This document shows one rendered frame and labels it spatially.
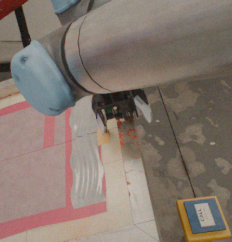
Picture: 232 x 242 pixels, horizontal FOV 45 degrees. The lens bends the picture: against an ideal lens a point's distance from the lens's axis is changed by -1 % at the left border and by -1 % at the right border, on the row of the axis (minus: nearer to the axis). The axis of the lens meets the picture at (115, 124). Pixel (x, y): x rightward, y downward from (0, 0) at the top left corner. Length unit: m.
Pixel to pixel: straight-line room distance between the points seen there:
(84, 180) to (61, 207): 0.07
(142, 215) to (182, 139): 1.85
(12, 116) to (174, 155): 1.56
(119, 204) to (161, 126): 1.86
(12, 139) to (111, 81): 0.60
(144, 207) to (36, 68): 0.33
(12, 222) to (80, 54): 0.49
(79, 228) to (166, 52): 0.45
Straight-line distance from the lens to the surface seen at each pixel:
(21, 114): 0.85
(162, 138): 2.30
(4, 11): 1.75
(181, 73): 0.19
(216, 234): 0.91
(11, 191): 0.70
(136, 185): 0.53
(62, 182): 0.64
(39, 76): 0.26
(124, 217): 0.55
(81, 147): 0.66
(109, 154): 0.63
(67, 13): 0.43
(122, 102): 0.51
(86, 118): 0.72
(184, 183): 2.09
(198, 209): 0.90
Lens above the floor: 1.76
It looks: 48 degrees down
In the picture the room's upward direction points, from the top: straight up
